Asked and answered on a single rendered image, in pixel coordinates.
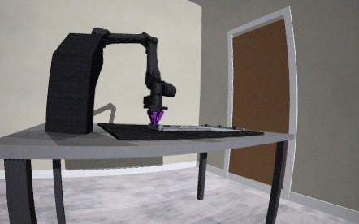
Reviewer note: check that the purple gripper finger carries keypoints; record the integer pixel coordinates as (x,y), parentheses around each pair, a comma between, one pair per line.
(152,114)
(158,116)

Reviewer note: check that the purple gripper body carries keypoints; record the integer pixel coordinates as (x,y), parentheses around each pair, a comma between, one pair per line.
(155,104)

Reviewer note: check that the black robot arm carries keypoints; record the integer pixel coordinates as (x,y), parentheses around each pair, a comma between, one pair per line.
(152,78)

